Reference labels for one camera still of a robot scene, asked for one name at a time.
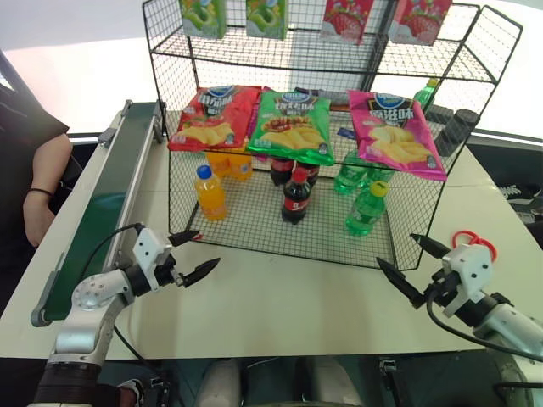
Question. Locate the red strawberry juice carton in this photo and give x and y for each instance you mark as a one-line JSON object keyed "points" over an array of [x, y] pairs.
{"points": [[420, 21], [344, 20]]}

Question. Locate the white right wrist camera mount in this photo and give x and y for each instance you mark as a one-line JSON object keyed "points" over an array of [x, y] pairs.
{"points": [[468, 271]]}

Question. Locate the person in black shirt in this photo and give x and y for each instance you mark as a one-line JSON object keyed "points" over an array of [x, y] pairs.
{"points": [[25, 106]]}

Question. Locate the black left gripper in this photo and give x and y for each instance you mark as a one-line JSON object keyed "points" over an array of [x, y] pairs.
{"points": [[167, 275]]}

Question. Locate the small blue packet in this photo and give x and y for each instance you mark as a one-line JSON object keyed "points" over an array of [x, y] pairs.
{"points": [[345, 133]]}

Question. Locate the green potato chip bag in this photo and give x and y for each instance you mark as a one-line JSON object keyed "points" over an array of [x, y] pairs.
{"points": [[290, 127]]}

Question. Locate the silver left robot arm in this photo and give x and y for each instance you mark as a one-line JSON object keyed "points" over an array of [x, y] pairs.
{"points": [[89, 309]]}

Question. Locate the dark purple snack bag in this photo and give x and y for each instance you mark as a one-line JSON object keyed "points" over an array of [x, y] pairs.
{"points": [[326, 96]]}

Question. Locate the black cylinder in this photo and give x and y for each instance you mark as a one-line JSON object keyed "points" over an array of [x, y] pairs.
{"points": [[439, 114], [456, 131]]}

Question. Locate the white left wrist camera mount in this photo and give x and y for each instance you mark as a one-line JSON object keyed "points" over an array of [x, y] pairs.
{"points": [[148, 248]]}

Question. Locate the black and white sneaker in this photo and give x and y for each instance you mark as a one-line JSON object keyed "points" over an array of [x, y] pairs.
{"points": [[524, 195]]}

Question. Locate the red potato chip bag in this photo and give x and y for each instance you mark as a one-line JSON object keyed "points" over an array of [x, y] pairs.
{"points": [[216, 120]]}

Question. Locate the green soda bottle yellow cap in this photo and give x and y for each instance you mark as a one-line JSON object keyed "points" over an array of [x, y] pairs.
{"points": [[425, 97], [365, 212]]}

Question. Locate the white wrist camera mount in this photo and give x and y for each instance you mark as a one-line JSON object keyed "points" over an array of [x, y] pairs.
{"points": [[468, 271], [148, 248]]}

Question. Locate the green conveyor belt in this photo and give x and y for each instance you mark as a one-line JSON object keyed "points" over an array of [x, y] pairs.
{"points": [[99, 199]]}

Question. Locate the black table clamp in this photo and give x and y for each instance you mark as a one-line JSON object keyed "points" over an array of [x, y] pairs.
{"points": [[389, 373], [158, 392]]}

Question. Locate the black wrist band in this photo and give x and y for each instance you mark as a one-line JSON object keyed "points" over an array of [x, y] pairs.
{"points": [[40, 191]]}

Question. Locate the cola bottle red cap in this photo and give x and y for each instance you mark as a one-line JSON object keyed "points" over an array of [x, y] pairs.
{"points": [[295, 201]]}

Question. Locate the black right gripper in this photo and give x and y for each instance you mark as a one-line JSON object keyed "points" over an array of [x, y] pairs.
{"points": [[443, 286]]}

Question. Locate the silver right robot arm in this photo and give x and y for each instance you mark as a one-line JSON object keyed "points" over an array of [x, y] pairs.
{"points": [[513, 335]]}

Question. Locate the person's bare forearm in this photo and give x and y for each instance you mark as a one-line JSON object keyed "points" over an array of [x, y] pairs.
{"points": [[44, 169]]}

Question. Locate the grey rounded shape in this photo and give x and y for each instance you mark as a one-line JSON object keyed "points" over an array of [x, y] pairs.
{"points": [[218, 383]]}

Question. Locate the pink potato chip bag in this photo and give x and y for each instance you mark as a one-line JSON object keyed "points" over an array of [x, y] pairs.
{"points": [[394, 135]]}

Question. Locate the green apple juice carton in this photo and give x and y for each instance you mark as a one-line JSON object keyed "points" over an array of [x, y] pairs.
{"points": [[203, 17], [267, 18]]}

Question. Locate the orange soda bottle blue cap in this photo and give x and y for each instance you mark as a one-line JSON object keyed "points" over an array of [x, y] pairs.
{"points": [[211, 197]]}

